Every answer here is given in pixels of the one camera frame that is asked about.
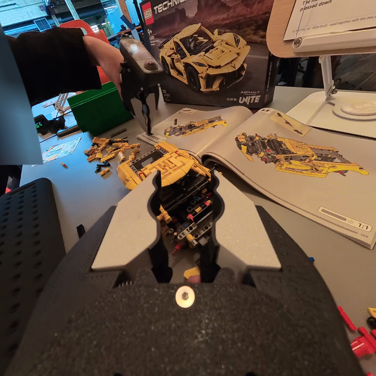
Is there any sticker sheet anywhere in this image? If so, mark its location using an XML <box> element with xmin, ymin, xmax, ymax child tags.
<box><xmin>41</xmin><ymin>136</ymin><xmax>82</xmax><ymax>164</ymax></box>

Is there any black electronic device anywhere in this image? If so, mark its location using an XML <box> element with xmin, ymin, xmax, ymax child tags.
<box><xmin>33</xmin><ymin>114</ymin><xmax>67</xmax><ymax>136</ymax></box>

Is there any yellow brick car model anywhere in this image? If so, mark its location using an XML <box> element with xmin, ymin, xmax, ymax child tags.
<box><xmin>117</xmin><ymin>140</ymin><xmax>224</xmax><ymax>254</ymax></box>

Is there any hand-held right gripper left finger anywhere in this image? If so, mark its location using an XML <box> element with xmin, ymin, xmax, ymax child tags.
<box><xmin>91</xmin><ymin>170</ymin><xmax>173</xmax><ymax>284</ymax></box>

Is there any printed instruction sheet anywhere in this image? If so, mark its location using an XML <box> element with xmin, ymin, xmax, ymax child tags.
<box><xmin>283</xmin><ymin>0</ymin><xmax>376</xmax><ymax>42</ymax></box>

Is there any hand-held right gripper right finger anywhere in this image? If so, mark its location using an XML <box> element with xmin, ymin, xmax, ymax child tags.
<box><xmin>201</xmin><ymin>169</ymin><xmax>282</xmax><ymax>284</ymax></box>

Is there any red storage bin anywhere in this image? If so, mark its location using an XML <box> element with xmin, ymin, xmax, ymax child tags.
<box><xmin>59</xmin><ymin>19</ymin><xmax>111</xmax><ymax>86</ymax></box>

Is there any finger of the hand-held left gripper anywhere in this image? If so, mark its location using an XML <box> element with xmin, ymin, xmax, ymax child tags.
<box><xmin>148</xmin><ymin>86</ymin><xmax>161</xmax><ymax>133</ymax></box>
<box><xmin>130</xmin><ymin>95</ymin><xmax>150</xmax><ymax>135</ymax></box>

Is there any toy car set box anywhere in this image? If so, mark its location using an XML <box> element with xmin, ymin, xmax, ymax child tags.
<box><xmin>139</xmin><ymin>0</ymin><xmax>279</xmax><ymax>108</ymax></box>

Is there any person's left forearm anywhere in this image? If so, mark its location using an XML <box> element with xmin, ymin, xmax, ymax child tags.
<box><xmin>9</xmin><ymin>27</ymin><xmax>103</xmax><ymax>107</ymax></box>

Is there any yellow curved brick piece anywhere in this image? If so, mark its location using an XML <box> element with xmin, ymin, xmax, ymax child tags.
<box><xmin>183</xmin><ymin>266</ymin><xmax>202</xmax><ymax>284</ymax></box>

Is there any grey desk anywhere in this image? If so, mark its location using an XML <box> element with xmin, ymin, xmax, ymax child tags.
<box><xmin>19</xmin><ymin>85</ymin><xmax>376</xmax><ymax>376</ymax></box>

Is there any white document stand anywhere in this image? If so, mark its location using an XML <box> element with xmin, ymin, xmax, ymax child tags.
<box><xmin>266</xmin><ymin>0</ymin><xmax>376</xmax><ymax>139</ymax></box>

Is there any green storage bin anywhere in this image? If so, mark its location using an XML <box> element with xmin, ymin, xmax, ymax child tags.
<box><xmin>67</xmin><ymin>82</ymin><xmax>134</xmax><ymax>137</ymax></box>

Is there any instruction booklet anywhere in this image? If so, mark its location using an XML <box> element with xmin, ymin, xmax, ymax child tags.
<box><xmin>136</xmin><ymin>106</ymin><xmax>376</xmax><ymax>250</ymax></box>

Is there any wooden frame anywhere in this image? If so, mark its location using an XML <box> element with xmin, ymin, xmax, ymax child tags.
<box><xmin>43</xmin><ymin>92</ymin><xmax>77</xmax><ymax>116</ymax></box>

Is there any pile of yellow brick pieces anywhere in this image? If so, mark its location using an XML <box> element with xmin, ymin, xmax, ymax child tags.
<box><xmin>83</xmin><ymin>136</ymin><xmax>141</xmax><ymax>177</ymax></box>

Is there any person's left hand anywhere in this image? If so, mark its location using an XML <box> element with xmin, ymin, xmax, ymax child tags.
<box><xmin>83</xmin><ymin>36</ymin><xmax>126</xmax><ymax>99</ymax></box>

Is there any pile of small coloured pins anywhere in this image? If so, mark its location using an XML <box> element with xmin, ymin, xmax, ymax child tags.
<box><xmin>337</xmin><ymin>305</ymin><xmax>376</xmax><ymax>361</ymax></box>

